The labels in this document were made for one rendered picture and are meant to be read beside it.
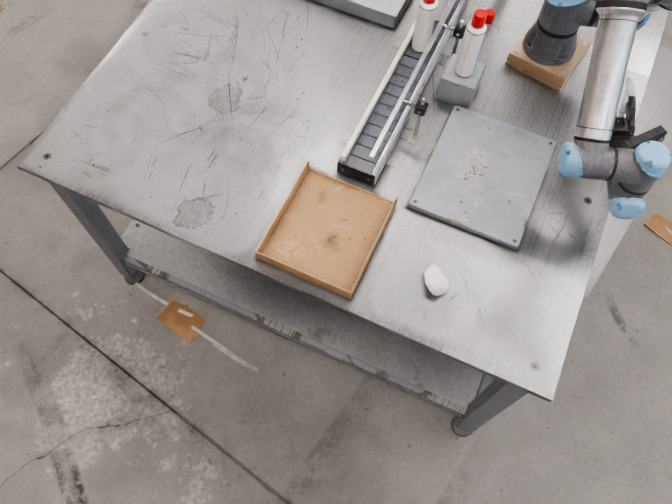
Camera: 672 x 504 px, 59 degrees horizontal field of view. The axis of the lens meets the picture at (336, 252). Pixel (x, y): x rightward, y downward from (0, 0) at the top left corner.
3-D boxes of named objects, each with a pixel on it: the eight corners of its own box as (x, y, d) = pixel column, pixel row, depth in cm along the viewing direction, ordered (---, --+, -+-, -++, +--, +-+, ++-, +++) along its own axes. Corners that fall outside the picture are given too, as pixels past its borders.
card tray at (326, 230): (308, 167, 163) (307, 159, 160) (396, 203, 159) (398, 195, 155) (256, 258, 151) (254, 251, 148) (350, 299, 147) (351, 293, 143)
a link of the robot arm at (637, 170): (623, 163, 126) (602, 192, 136) (677, 169, 126) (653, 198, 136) (620, 134, 130) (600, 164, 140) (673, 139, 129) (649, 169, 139)
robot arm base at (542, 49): (534, 22, 182) (544, -5, 173) (581, 41, 178) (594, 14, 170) (514, 53, 176) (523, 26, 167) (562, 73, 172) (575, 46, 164)
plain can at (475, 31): (458, 61, 168) (474, 2, 150) (475, 67, 168) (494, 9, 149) (451, 74, 166) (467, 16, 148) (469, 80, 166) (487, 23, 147)
